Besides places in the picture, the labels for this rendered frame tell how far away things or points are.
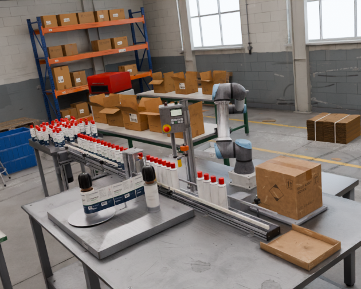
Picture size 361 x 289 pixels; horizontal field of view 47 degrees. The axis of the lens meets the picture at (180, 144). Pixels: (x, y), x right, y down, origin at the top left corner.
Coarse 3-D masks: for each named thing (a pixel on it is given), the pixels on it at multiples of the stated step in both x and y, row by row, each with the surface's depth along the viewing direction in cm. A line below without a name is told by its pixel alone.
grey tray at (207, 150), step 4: (204, 144) 355; (208, 144) 359; (212, 144) 358; (200, 148) 352; (204, 148) 356; (208, 148) 359; (212, 148) 357; (196, 152) 346; (200, 152) 343; (204, 152) 339; (208, 152) 336; (212, 152) 348; (204, 156) 341; (208, 156) 337; (212, 156) 334
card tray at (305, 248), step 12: (300, 228) 227; (276, 240) 223; (288, 240) 221; (300, 240) 220; (312, 240) 218; (324, 240) 215; (336, 240) 209; (276, 252) 209; (288, 252) 210; (300, 252) 209; (312, 252) 208; (324, 252) 200; (300, 264) 198; (312, 264) 196
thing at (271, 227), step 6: (174, 192) 292; (186, 192) 290; (186, 198) 279; (204, 204) 267; (216, 210) 256; (234, 210) 253; (234, 216) 246; (246, 216) 244; (252, 216) 243; (246, 222) 236; (264, 222) 234; (258, 228) 229; (264, 228) 228; (270, 228) 227
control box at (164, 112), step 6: (162, 108) 283; (168, 108) 283; (162, 114) 284; (168, 114) 284; (162, 120) 285; (168, 120) 285; (162, 126) 286; (168, 126) 286; (174, 126) 286; (180, 126) 286; (162, 132) 288; (168, 132) 287; (174, 132) 288
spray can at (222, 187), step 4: (220, 180) 250; (220, 184) 251; (224, 184) 251; (220, 188) 250; (224, 188) 250; (220, 192) 251; (224, 192) 251; (220, 196) 252; (224, 196) 252; (220, 200) 253; (224, 200) 252; (220, 204) 254; (224, 204) 253; (228, 208) 256
